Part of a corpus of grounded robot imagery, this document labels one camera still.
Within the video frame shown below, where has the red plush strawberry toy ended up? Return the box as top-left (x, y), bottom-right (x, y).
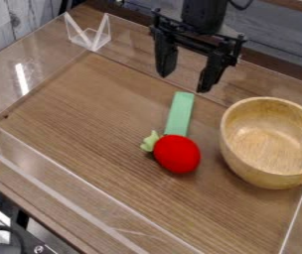
top-left (140, 130), bottom-right (202, 174)

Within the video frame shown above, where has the clear acrylic tray wall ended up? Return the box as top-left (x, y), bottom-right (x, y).
top-left (0, 128), bottom-right (203, 254)

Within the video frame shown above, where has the black metal table frame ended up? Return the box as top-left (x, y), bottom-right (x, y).
top-left (9, 206), bottom-right (72, 254)

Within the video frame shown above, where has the green rectangular block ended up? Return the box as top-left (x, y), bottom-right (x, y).
top-left (164, 92), bottom-right (195, 136)

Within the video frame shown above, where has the clear acrylic corner bracket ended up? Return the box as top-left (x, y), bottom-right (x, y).
top-left (64, 13), bottom-right (111, 52)

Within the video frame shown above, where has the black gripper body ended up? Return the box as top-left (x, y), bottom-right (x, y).
top-left (149, 0), bottom-right (247, 65)

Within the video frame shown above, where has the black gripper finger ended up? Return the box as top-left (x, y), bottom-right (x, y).
top-left (196, 51), bottom-right (227, 93)
top-left (153, 29), bottom-right (178, 77)

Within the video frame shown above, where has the wooden bowl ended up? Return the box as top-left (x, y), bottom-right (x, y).
top-left (220, 97), bottom-right (302, 190)

